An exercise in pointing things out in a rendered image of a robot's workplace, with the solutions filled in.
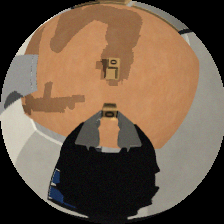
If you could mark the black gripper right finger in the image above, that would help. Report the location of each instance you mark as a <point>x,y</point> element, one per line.
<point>135,140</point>

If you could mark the tan wooden number cube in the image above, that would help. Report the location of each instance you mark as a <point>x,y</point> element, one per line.
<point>113,62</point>
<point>109,111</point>

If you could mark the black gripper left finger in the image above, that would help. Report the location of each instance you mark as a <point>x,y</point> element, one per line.
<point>86,134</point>

